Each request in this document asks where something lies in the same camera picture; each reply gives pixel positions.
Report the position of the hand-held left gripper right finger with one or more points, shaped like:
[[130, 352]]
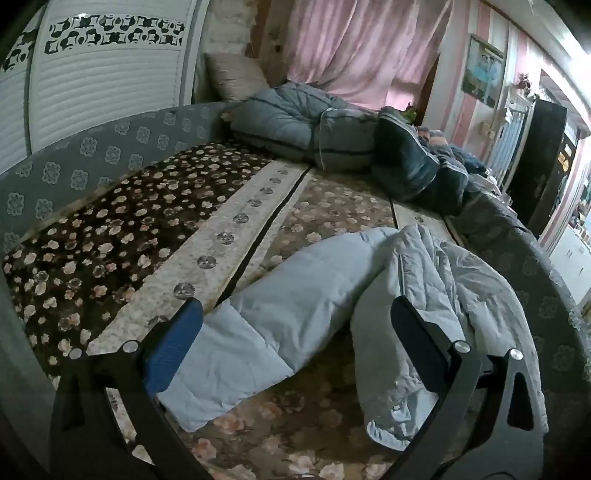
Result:
[[418, 344]]

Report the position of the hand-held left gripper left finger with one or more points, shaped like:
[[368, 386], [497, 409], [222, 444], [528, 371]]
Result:
[[178, 341]]

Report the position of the light blue padded jacket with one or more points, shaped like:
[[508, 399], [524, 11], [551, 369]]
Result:
[[286, 314]]

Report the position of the pile of dark clothes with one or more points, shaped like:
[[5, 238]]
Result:
[[455, 152]]

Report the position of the grey floral bed bumper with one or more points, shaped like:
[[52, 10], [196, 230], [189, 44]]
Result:
[[531, 277], [69, 170]]

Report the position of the dark brown floral blanket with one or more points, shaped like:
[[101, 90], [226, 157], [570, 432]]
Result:
[[106, 221]]

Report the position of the tan floral blanket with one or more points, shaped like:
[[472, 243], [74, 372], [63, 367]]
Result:
[[332, 207]]

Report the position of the white cabinet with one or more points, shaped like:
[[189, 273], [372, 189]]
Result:
[[572, 263]]

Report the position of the dark teal striped quilt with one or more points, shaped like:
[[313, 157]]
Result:
[[411, 157]]

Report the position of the black door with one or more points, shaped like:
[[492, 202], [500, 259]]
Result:
[[538, 161]]

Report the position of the grey striped folded quilt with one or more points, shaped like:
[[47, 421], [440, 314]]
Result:
[[344, 138]]

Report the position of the white slatted chair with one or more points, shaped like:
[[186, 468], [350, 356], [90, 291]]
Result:
[[508, 134]]

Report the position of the beige pillow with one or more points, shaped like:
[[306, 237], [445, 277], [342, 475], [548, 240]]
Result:
[[235, 76]]

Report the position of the pink curtain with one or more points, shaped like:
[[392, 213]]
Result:
[[360, 41]]

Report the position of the framed wall picture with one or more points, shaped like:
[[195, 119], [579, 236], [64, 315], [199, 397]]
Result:
[[482, 69]]

